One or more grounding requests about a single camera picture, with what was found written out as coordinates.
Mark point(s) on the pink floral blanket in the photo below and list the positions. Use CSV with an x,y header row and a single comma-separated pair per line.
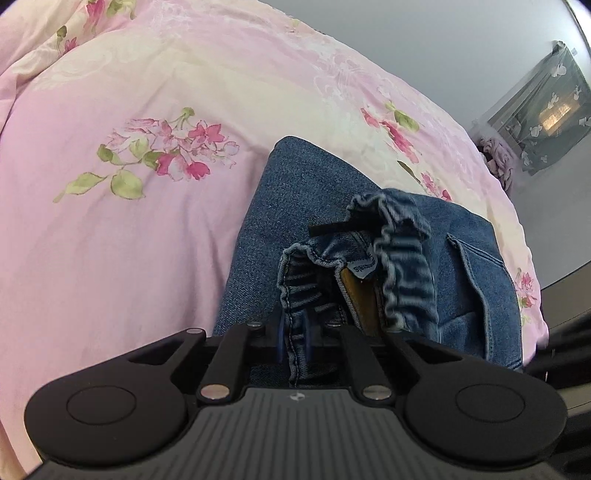
x,y
138,221

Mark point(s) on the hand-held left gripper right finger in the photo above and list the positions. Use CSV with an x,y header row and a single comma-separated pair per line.
x,y
339,339

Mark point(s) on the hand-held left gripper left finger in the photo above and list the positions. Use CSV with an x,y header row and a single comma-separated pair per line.
x,y
258,339

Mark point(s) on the grey cactus print curtain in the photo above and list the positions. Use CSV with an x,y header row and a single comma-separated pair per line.
x,y
549,110

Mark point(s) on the blue denim pants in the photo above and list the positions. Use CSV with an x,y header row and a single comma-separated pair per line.
x,y
300,194

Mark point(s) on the purple clothes pile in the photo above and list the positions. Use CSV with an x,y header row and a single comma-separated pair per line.
x,y
498,159

